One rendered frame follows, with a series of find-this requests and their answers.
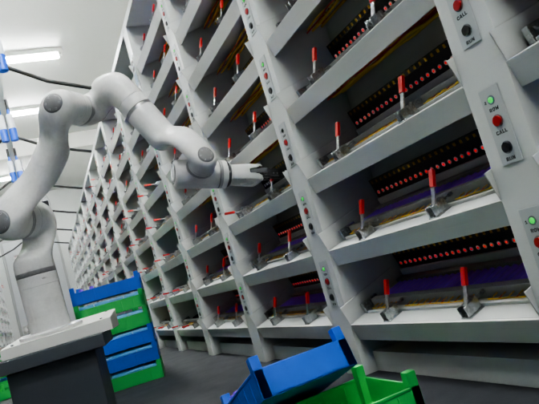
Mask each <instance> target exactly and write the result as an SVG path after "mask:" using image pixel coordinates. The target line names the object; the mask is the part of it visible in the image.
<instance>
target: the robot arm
mask: <svg viewBox="0 0 539 404"><path fill-rule="evenodd" d="M113 107H116V108H117V109H118V111H119V112H120V113H121V114H122V115H123V116H124V117H125V118H126V119H127V121H128V122H129V123H130V124H131V125H132V126H133V127H134V128H135V129H136V130H137V131H138V132H139V133H140V134H141V135H142V136H143V137H144V138H145V140H146V141H147V142H148V143H149V144H150V145H151V146H152V147H154V148H155V149H156V150H158V151H165V150H167V149H169V148H170V147H171V146H173V147H174V148H176V149H177V150H179V151H180V152H181V153H182V154H183V155H184V156H185V157H186V158H187V160H174V161H173V163H172V169H171V180H172V186H173V187H174V188H175V189H187V188H226V187H229V186H244V187H253V186H255V185H257V184H259V183H260V182H261V181H263V180H270V179H274V180H280V179H281V178H282V170H281V169H280V168H261V167H262V165H261V164H230V163H229V162H226V161H225V160H217V156H216V154H215V152H214V150H213V149H212V148H211V147H210V146H209V144H208V143H207V142H206V141H205V140H204V139H203V138H202V137H201V136H200V135H199V134H198V133H197V132H195V131H194V130H193V129H191V128H189V127H182V126H173V125H172V124H170V122H169V121H168V120H167V119H166V118H165V117H164V116H163V114H162V113H161V112H160V111H159V110H158V109H157V108H156V106H155V105H154V104H153V103H152V102H151V101H150V100H149V99H148V97H147V96H146V95H145V94H144V93H143V92H142V91H141V90H140V89H139V88H138V86H137V85H135V84H134V83H133V81H131V80H130V79H129V78H128V77H127V76H126V75H124V74H121V73H119V72H111V73H107V74H104V75H101V76H100V77H98V78H97V79H95V80H94V82H93V84H92V85H91V90H90V91H89V92H88V93H86V94H84V95H82V94H80V93H77V92H73V91H69V90H64V89H56V90H53V91H50V92H48V93H47V94H46V95H45V96H44V97H43V99H42V101H41V103H40V105H39V109H38V124H39V136H38V142H37V145H36V148H35V150H34V153H33V155H32V157H31V158H30V162H29V163H28V165H27V167H26V169H25V171H24V172H23V174H21V175H20V177H19V178H18V179H17V180H16V181H15V182H14V183H13V184H12V185H11V186H10V187H9V188H8V190H7V191H6V192H5V193H4V194H3V195H2V196H1V197H0V239H1V240H22V248H21V251H20V253H19V255H18V256H17V257H16V259H15V260H14V263H13V267H14V275H15V278H16V281H17V284H18V290H19V293H20V296H21V299H22V305H23V308H24V311H25V314H26V319H27V323H28V324H27V325H26V326H24V325H23V326H22V330H23V332H24V334H27V333H29V335H26V336H25V337H21V338H19V342H26V341H32V340H35V339H38V338H41V337H45V336H49V335H52V334H54V333H58V332H61V331H64V330H66V329H70V328H72V327H75V326H77V325H80V324H82V323H83V320H82V319H79V320H75V321H71V320H70V318H69V314H68V311H67V306H66V302H65V300H64V296H63V291H62V288H61V284H60V281H59V276H58V273H57V270H56V267H55V262H54V258H53V254H52V250H53V245H54V242H55V235H56V230H57V222H56V218H55V214H54V213H53V211H52V209H51V208H50V207H49V206H48V205H47V204H44V203H43V202H39V201H40V200H41V199H42V198H43V197H44V196H45V195H46V194H47V193H48V192H49V191H50V190H51V189H52V188H53V187H54V185H55V184H56V182H57V181H58V179H59V177H60V176H61V174H62V172H63V169H64V168H65V165H66V163H67V161H68V158H69V155H70V146H69V143H68V132H69V129H70V127H71V125H75V126H79V127H89V126H92V125H95V124H97V123H99V122H101V121H102V120H104V119H105V118H106V116H107V114H108V113H109V111H110V110H111V109H112V108H113Z"/></svg>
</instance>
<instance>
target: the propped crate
mask: <svg viewBox="0 0 539 404"><path fill-rule="evenodd" d="M328 333H329V335H330V337H331V340H332V342H330V343H327V344H325V345H321V346H319V347H317V348H314V349H310V350H308V351H306V352H303V353H300V354H297V355H294V356H293V357H290V358H287V359H284V360H281V361H279V362H275V363H273V364H270V365H268V366H264V367H262V366H261V363H260V361H259V358H258V356H257V355H255V356H252V357H250V358H248V359H247V360H246V364H247V366H248V368H249V372H250V375H249V376H248V377H247V379H246V380H245V381H244V382H243V384H242V385H241V386H240V388H239V389H238V390H237V392H236V393H235V394H234V396H232V397H231V399H230V394H229V393H227V394H223V395H221V396H220V400H221V403H222V404H293V403H295V402H299V401H301V400H303V399H305V398H308V397H311V396H313V395H315V394H318V393H321V392H322V391H323V390H325V388H327V387H328V386H329V385H330V384H332V383H333V382H335V381H336V380H337V379H338V378H340V377H341V376H342V375H344V374H345V373H346V372H347V371H348V370H350V369H351V368H352V367H353V366H355V365H356V364H357V361H356V360H355V357H354V355H353V353H352V351H351V348H350V346H349V345H348V343H347V340H346V338H345V337H344V335H343V333H342V330H341V328H340V326H336V327H334V328H331V329H330V330H329V331H328ZM229 399H230V400H229Z"/></svg>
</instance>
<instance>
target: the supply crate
mask: <svg viewBox="0 0 539 404"><path fill-rule="evenodd" d="M133 275H134V277H131V278H128V279H125V280H122V281H117V282H114V283H111V284H107V285H102V286H100V287H96V288H93V289H88V290H85V291H82V292H79V290H80V289H76V290H74V288H72V289H69V293H70V296H71V302H72V305H73V307H75V306H82V305H87V304H91V303H93V302H97V301H102V300H104V299H108V298H110V297H115V296H119V295H122V294H125V293H130V292H133V291H136V290H137V289H139V288H142V289H143V288H144V287H143V283H142V280H141V277H140V272H138V271H137V270H136V271H133ZM75 291H76V293H75Z"/></svg>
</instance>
